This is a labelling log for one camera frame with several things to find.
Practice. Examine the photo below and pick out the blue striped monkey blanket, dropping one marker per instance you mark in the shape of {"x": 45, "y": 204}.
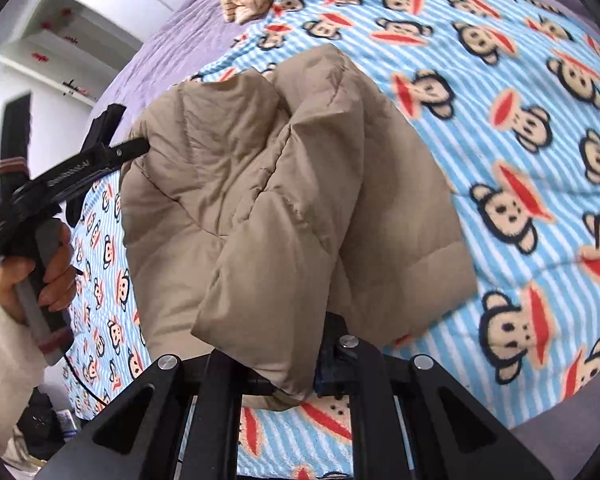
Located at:
{"x": 506, "y": 96}

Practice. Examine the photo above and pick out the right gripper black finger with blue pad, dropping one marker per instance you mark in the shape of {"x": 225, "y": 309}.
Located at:
{"x": 335, "y": 371}

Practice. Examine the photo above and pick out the white sleeved left forearm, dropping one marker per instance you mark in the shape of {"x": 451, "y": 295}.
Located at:
{"x": 21, "y": 370}

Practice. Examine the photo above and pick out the beige puffer jacket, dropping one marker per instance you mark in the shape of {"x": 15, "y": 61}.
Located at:
{"x": 266, "y": 202}

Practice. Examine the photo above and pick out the purple quilted bedspread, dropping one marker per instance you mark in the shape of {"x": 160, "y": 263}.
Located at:
{"x": 196, "y": 35}

